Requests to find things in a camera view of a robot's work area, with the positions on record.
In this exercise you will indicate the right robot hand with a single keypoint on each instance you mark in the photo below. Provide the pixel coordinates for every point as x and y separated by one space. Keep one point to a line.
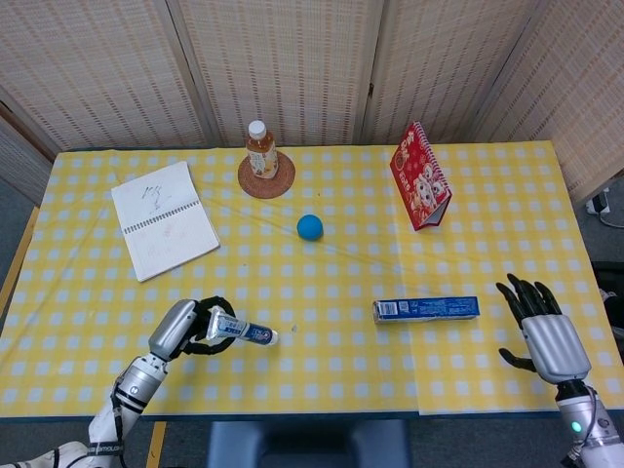
556 346

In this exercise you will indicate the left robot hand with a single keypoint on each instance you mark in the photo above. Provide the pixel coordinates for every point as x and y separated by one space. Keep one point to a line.
173 326

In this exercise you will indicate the blue and white toothpaste tube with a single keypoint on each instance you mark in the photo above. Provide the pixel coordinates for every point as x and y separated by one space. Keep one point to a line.
253 334

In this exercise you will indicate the blue toothpaste carton box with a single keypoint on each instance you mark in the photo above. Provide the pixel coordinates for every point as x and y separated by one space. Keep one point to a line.
429 309

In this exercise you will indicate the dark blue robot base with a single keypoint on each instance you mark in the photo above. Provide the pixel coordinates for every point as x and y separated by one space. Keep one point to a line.
307 443

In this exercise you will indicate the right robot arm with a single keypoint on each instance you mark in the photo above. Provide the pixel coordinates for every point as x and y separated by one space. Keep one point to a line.
585 424

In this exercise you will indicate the yellow checkered tablecloth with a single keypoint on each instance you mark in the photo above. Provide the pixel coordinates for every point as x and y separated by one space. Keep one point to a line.
312 370

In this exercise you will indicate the open white spiral notebook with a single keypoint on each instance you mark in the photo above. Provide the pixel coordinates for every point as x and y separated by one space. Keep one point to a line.
166 229

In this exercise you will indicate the white power strip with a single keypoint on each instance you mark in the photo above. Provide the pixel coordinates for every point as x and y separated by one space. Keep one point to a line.
602 205

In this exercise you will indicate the brown woven round coaster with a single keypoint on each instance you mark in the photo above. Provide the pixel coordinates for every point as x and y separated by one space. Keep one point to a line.
265 189

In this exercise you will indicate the blue ball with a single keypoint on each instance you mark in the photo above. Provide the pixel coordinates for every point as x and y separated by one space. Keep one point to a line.
310 227

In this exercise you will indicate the tea bottle with white cap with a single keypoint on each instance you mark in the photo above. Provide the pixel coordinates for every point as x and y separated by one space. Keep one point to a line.
262 156

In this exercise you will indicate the red desk calendar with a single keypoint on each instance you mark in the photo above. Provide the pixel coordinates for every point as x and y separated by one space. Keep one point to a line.
421 185

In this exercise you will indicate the beige woven folding screen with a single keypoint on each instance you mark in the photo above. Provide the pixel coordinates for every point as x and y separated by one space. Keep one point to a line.
292 63

